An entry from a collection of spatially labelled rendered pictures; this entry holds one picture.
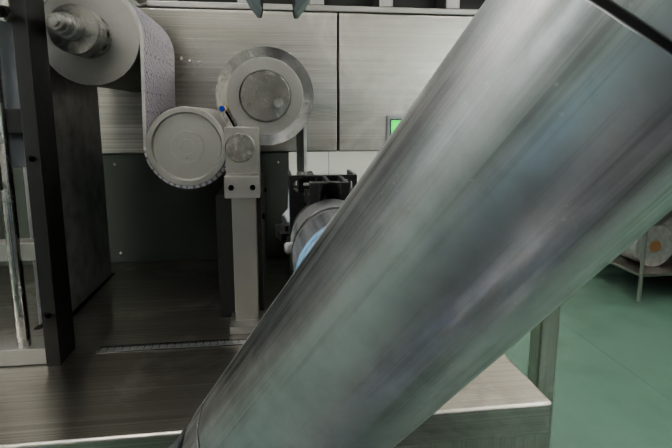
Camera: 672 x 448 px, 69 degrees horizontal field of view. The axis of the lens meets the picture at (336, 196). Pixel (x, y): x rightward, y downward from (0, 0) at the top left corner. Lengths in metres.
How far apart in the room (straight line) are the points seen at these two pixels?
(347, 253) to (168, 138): 0.65
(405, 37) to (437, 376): 1.02
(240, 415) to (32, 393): 0.52
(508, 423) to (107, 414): 0.44
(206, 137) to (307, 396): 0.63
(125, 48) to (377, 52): 0.55
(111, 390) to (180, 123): 0.38
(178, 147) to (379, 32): 0.55
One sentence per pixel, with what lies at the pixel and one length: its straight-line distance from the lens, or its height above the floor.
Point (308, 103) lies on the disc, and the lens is 0.77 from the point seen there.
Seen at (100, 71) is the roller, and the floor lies 1.28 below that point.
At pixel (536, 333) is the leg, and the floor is 0.59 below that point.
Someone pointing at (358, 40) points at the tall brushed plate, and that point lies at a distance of 1.13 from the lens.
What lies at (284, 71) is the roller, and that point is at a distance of 0.77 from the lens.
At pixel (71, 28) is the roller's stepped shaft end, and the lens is 0.73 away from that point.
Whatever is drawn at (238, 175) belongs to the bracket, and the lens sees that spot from 0.72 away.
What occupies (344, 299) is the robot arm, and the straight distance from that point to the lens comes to 0.16.
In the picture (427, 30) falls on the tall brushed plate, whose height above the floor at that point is 1.41.
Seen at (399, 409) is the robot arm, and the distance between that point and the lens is 0.18.
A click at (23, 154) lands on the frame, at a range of 0.74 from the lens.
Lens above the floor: 1.22
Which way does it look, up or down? 9 degrees down
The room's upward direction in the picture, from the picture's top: straight up
